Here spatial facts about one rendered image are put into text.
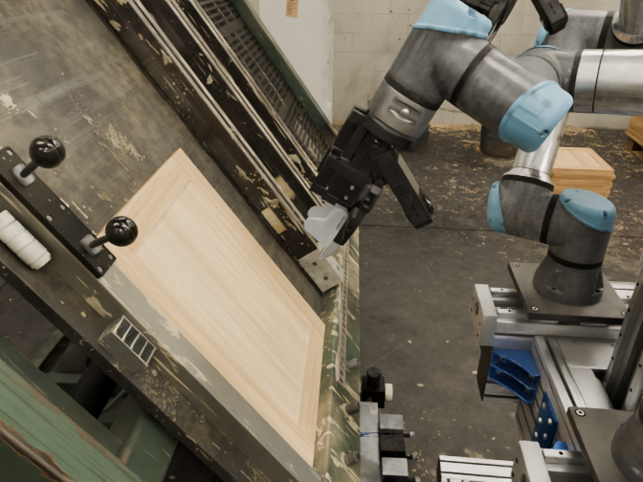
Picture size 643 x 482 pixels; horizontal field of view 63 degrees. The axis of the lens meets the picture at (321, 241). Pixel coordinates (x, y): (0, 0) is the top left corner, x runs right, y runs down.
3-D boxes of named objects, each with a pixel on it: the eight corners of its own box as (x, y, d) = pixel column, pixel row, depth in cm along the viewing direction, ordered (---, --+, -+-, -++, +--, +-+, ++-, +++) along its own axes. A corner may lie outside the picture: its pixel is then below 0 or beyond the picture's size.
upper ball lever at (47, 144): (18, 198, 67) (53, 169, 58) (-6, 175, 66) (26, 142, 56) (41, 181, 69) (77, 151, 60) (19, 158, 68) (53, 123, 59)
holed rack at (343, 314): (343, 389, 118) (344, 388, 117) (335, 381, 116) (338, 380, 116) (350, 151, 263) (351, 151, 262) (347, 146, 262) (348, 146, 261)
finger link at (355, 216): (333, 229, 72) (365, 178, 68) (344, 235, 73) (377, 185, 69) (329, 245, 68) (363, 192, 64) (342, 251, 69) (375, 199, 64)
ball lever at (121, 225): (86, 266, 71) (128, 251, 62) (65, 246, 70) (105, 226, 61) (106, 248, 74) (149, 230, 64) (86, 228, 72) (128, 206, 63)
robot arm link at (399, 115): (434, 102, 66) (439, 119, 59) (415, 133, 68) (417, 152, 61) (384, 72, 65) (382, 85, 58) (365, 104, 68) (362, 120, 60)
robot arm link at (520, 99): (587, 84, 60) (506, 34, 62) (572, 105, 51) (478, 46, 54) (543, 141, 65) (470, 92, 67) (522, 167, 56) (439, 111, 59)
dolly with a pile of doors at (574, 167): (604, 222, 389) (618, 170, 370) (530, 219, 394) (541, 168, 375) (577, 190, 443) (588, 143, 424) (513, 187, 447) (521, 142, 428)
